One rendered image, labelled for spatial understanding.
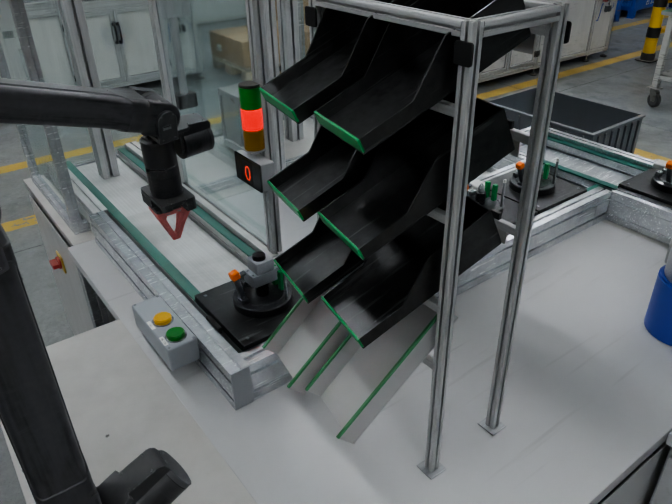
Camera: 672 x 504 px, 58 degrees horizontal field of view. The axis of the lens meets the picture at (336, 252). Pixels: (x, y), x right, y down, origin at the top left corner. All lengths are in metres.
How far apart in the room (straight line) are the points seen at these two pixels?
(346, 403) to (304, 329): 0.19
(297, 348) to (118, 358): 0.49
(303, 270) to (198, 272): 0.61
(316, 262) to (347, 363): 0.20
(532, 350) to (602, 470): 0.34
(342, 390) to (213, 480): 0.30
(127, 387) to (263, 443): 0.36
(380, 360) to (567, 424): 0.45
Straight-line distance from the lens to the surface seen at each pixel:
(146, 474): 0.79
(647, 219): 2.08
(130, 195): 2.17
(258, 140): 1.47
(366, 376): 1.10
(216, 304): 1.45
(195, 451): 1.28
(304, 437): 1.27
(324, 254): 1.12
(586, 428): 1.37
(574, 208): 1.96
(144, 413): 1.38
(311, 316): 1.22
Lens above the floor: 1.81
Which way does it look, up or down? 31 degrees down
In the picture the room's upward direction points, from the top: 1 degrees counter-clockwise
